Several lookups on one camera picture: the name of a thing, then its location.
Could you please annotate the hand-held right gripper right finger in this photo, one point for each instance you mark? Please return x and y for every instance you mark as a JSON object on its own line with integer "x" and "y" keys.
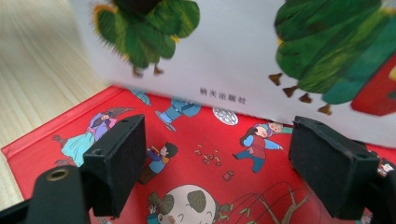
{"x": 330, "y": 168}

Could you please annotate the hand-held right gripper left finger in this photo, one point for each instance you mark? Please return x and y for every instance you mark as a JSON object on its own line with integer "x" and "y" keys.
{"x": 118, "y": 161}

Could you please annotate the white caterpillar picture book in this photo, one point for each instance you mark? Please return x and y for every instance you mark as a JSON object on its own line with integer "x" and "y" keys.
{"x": 233, "y": 62}

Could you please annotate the red picture book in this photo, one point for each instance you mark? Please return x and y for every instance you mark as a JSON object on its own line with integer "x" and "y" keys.
{"x": 199, "y": 140}

